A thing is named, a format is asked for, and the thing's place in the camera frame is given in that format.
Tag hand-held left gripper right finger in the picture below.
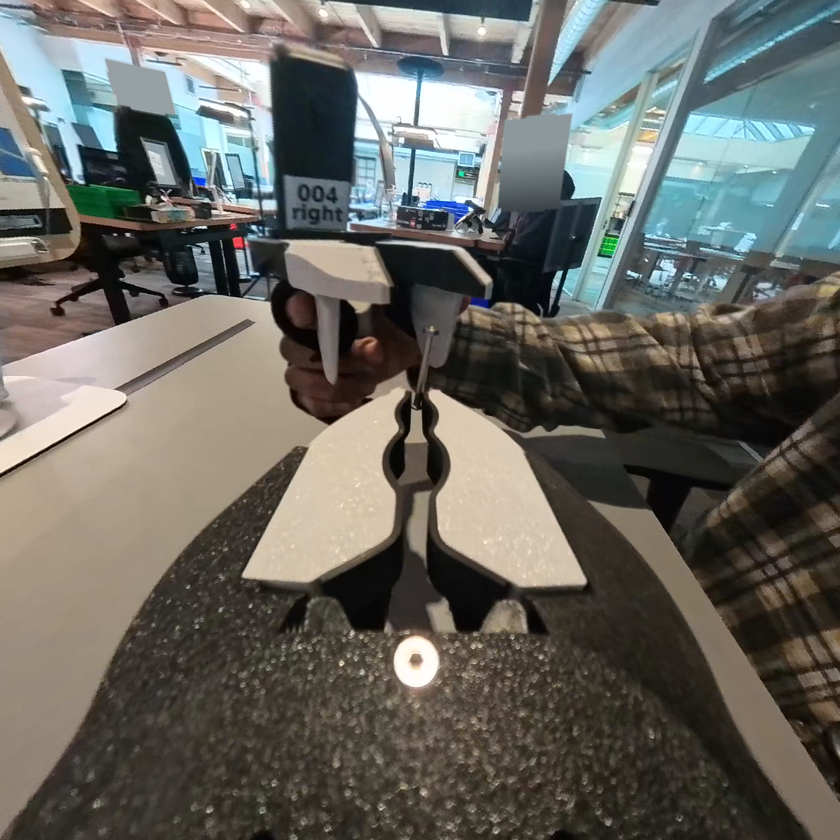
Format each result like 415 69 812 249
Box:
425 388 589 595

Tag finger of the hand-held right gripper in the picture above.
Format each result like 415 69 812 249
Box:
283 239 396 386
376 243 494 366

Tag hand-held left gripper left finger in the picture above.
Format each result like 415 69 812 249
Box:
241 387 413 595

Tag silver bolt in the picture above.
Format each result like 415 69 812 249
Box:
410 326 439 409

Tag person's right forearm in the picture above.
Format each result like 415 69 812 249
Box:
427 272 840 447

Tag person's right hand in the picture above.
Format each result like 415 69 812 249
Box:
279 292 475 422

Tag wooden top desk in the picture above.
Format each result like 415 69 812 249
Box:
348 220 509 253
75 213 263 326

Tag black labelled box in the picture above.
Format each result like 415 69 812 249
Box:
395 203 455 231

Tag black floor lamp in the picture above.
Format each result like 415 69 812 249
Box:
397 54 442 206

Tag dark monitor on stand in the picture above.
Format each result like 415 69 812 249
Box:
543 197 603 316

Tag monitor with white screen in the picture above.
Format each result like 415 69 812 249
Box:
141 138 179 188

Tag dark grey chair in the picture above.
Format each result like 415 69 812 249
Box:
623 433 775 532

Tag black computer monitor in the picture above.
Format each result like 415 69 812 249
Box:
79 146 129 188

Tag green plastic crates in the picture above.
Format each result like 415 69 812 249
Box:
66 184 142 221

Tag printed instruction board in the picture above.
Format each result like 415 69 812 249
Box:
0 46 83 270

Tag grey curved cable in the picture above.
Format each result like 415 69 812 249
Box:
354 97 399 198

